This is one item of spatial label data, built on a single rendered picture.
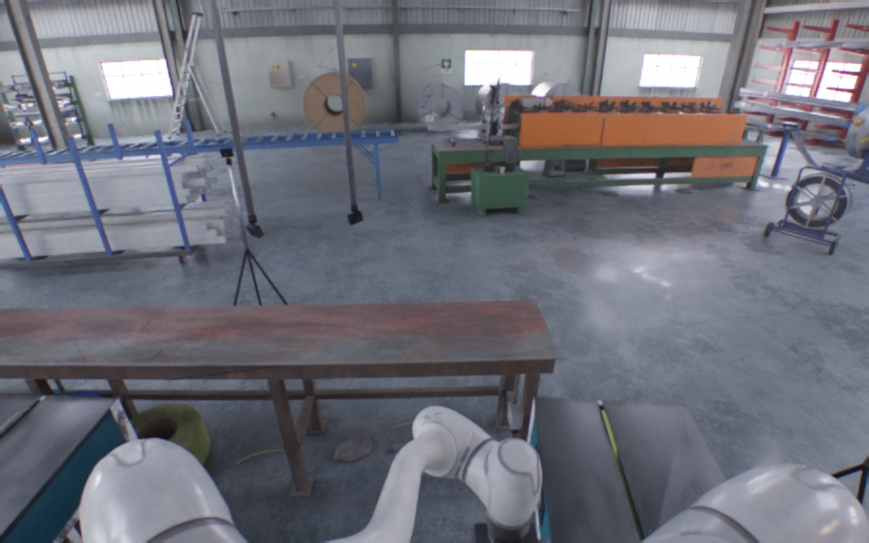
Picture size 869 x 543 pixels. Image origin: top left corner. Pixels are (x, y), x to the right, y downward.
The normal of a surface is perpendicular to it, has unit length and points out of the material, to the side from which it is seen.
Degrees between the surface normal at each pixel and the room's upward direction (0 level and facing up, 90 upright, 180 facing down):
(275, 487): 0
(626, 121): 90
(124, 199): 90
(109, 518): 28
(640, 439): 0
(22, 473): 0
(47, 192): 90
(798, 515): 10
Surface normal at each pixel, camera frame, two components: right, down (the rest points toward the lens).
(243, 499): 0.00, -0.89
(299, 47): 0.14, 0.45
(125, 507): -0.17, -0.80
